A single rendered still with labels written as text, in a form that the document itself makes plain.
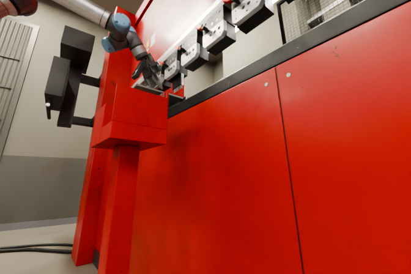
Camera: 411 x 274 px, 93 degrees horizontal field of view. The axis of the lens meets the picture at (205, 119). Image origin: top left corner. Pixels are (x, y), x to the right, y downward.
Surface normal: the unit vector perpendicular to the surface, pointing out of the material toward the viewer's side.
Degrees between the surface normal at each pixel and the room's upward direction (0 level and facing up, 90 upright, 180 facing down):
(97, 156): 90
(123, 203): 90
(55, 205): 90
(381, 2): 90
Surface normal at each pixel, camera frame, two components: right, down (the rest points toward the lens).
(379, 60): -0.77, -0.18
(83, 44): 0.59, -0.25
